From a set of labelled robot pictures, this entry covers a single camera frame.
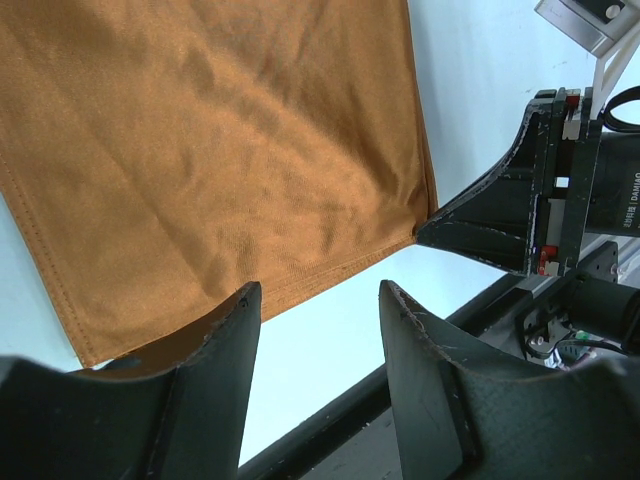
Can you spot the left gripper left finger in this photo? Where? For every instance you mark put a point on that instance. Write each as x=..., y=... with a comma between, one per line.
x=173, y=409

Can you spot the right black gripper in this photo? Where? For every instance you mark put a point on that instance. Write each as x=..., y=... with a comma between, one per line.
x=570, y=173

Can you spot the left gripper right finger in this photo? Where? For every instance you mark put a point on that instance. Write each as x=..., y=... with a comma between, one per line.
x=466, y=410

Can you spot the orange cloth napkin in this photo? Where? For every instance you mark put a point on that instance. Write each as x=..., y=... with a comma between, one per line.
x=158, y=155

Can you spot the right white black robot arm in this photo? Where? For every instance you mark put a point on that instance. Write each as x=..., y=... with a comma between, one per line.
x=559, y=321

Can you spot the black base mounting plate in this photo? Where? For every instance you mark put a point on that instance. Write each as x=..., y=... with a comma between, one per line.
x=354, y=437

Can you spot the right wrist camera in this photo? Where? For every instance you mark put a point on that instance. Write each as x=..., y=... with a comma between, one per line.
x=607, y=29

